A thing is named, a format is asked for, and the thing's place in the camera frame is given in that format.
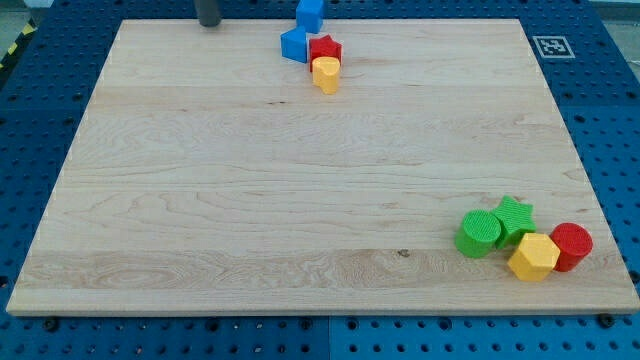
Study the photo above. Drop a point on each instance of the light wooden board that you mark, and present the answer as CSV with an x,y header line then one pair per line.
x,y
208,176

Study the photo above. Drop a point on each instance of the yellow hexagon block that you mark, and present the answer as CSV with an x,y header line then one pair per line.
x,y
534,258

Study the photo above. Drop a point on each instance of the blue pentagon block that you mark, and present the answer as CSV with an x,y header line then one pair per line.
x,y
294,44

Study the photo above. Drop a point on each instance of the white fiducial marker tag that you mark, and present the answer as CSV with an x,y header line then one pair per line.
x,y
553,47

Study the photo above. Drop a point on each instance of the green star block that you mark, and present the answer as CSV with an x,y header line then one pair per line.
x,y
515,219

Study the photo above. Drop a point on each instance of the red star block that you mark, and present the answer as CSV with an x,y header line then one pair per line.
x,y
324,46

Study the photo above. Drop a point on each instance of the yellow heart block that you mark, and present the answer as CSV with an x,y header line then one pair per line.
x,y
326,74

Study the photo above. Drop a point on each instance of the green cylinder block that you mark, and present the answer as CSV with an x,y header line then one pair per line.
x,y
478,232

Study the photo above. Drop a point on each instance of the blue cube block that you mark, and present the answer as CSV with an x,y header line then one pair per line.
x,y
310,15

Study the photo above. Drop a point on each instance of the red cylinder block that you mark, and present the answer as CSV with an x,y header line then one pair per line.
x,y
574,242

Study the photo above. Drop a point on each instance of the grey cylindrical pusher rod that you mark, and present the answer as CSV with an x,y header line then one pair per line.
x,y
208,12

